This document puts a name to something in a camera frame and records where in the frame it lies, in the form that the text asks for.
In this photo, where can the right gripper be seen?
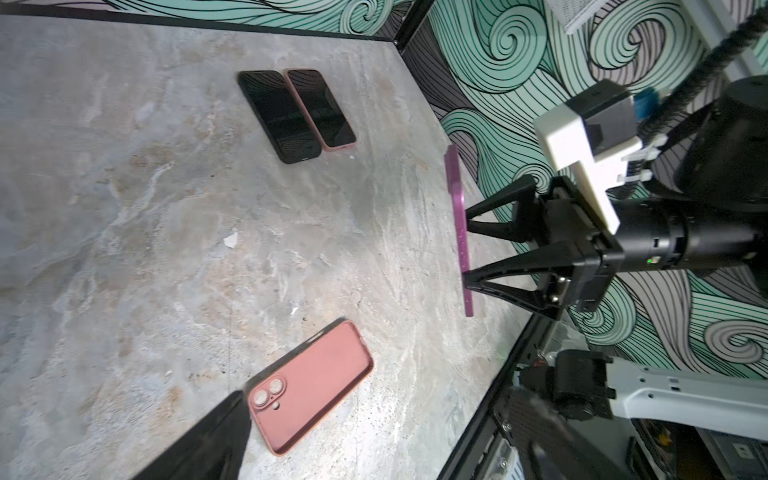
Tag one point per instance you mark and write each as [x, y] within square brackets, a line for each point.
[578, 257]

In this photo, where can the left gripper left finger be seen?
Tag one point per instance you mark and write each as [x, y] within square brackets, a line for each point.
[212, 449]

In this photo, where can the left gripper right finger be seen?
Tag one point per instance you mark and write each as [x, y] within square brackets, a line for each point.
[548, 447]

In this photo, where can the pink phone case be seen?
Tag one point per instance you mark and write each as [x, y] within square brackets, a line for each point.
[290, 397]

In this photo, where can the purple-edged black smartphone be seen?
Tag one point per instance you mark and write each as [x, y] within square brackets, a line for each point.
[320, 108]

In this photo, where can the black phone case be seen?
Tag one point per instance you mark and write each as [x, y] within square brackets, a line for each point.
[279, 114]

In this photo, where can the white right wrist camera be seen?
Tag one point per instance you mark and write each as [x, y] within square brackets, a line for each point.
[594, 135]

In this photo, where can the clear acrylic wall holder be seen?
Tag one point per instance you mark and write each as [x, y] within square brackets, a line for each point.
[572, 14]

